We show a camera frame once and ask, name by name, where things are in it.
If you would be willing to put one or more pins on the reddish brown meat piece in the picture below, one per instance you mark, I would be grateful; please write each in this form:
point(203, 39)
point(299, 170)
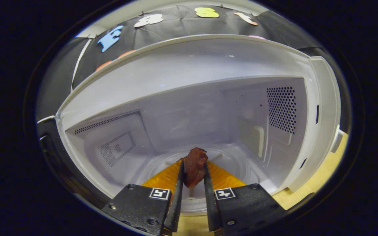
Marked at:
point(195, 164)

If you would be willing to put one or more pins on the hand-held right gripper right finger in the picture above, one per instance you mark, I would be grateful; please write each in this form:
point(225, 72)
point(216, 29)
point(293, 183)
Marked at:
point(210, 203)

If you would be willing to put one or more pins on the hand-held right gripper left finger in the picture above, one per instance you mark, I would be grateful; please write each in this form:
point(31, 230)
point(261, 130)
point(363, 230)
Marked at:
point(176, 203)

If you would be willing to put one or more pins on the white microwave oven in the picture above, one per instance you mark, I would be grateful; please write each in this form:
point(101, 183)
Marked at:
point(192, 65)

